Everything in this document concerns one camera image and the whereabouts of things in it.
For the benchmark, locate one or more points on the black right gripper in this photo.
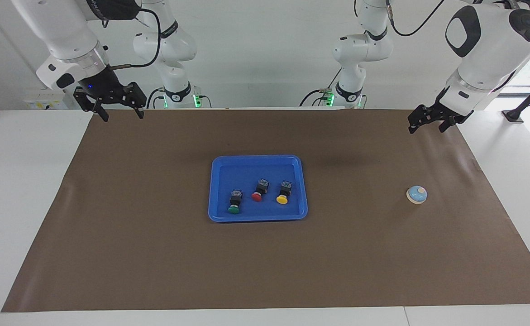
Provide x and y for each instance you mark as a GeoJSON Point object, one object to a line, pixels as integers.
{"type": "Point", "coordinates": [102, 85]}

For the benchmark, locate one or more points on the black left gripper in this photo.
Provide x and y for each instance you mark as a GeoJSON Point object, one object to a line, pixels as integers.
{"type": "Point", "coordinates": [443, 114]}

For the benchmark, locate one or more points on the light blue desk bell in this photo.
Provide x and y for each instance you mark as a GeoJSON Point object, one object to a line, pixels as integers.
{"type": "Point", "coordinates": [416, 194]}

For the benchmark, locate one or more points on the yellow push button switch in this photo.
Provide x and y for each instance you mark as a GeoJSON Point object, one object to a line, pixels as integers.
{"type": "Point", "coordinates": [284, 190]}

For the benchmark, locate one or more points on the green push button switch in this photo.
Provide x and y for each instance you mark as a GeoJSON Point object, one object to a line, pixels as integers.
{"type": "Point", "coordinates": [235, 199]}

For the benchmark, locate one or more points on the red push button switch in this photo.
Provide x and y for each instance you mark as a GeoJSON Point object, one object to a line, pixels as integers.
{"type": "Point", "coordinates": [261, 188]}

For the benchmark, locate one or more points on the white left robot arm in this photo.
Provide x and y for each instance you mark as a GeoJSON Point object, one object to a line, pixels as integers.
{"type": "Point", "coordinates": [486, 50]}

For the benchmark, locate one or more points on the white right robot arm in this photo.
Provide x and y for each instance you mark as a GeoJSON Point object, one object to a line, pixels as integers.
{"type": "Point", "coordinates": [61, 31]}

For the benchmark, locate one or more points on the blue plastic tray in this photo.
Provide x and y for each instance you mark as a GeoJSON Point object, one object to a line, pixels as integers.
{"type": "Point", "coordinates": [228, 176]}

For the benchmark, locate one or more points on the black angled stand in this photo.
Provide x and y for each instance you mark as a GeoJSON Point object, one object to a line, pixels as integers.
{"type": "Point", "coordinates": [513, 115]}

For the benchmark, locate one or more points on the brown paper table mat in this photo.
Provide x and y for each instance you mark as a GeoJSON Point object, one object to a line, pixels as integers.
{"type": "Point", "coordinates": [269, 262]}

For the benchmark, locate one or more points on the white wall socket box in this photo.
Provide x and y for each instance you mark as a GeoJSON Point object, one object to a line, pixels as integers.
{"type": "Point", "coordinates": [43, 102]}

